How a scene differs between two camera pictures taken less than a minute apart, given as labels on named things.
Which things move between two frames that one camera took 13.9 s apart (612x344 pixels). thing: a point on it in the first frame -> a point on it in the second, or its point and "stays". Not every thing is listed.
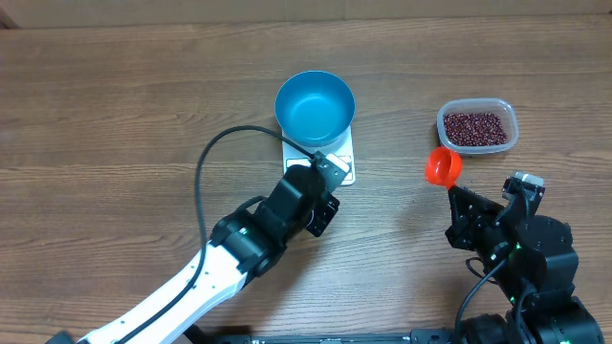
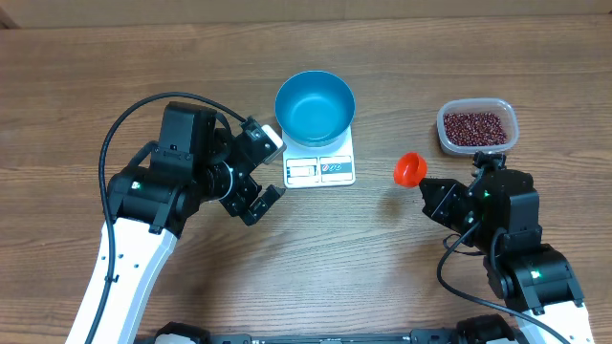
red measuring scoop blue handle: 443,166 -> 409,168
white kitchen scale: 340,150 stays
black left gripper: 283,180 -> 254,213
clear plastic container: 473,125 stays
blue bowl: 315,108 stays
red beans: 474,129 stays
